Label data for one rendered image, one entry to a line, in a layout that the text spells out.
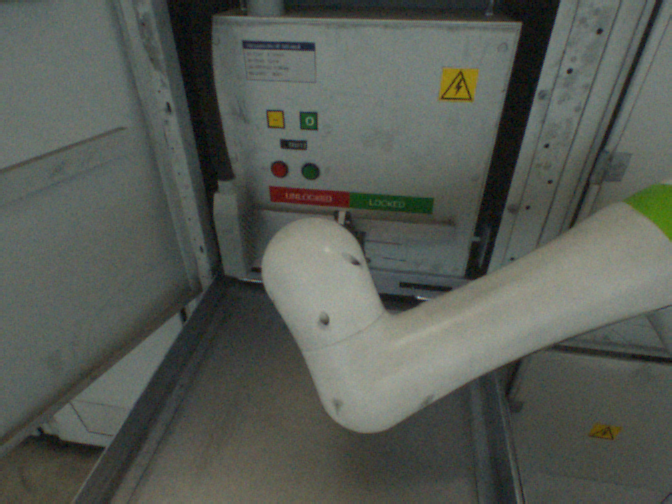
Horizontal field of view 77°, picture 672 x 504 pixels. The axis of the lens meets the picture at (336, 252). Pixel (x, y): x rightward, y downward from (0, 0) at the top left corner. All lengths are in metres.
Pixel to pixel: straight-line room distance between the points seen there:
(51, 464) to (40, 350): 1.12
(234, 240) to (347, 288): 0.43
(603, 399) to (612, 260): 0.72
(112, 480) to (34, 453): 1.26
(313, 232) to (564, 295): 0.24
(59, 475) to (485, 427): 1.51
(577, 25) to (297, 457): 0.73
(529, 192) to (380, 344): 0.45
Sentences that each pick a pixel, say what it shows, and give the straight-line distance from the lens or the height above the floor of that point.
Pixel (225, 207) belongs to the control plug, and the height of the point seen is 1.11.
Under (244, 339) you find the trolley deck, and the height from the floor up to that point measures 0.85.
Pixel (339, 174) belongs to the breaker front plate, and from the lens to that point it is 0.80.
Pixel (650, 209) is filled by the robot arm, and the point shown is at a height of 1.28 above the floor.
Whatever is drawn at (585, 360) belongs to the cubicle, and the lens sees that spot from 1.04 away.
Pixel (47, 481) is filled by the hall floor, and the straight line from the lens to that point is 1.91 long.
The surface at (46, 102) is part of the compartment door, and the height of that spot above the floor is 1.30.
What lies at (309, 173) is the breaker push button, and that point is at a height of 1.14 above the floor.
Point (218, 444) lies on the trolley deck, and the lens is 0.75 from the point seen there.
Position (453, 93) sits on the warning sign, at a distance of 0.74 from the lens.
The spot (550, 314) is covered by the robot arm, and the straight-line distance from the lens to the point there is 0.45.
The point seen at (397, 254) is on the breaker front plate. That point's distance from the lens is 0.88.
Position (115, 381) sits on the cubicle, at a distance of 1.42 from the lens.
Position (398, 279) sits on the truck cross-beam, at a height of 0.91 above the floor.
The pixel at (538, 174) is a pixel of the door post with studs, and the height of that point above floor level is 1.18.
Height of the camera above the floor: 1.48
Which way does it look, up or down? 36 degrees down
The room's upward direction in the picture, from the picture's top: straight up
